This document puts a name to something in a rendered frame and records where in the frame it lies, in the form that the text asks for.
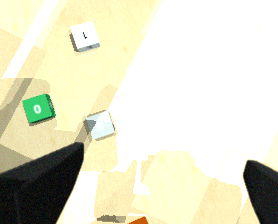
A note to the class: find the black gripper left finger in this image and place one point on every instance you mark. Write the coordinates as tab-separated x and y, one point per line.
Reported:
37	192

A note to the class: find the green block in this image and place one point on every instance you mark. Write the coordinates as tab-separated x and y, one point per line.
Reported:
39	108

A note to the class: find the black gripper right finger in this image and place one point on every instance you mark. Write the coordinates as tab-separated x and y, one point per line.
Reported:
261	183

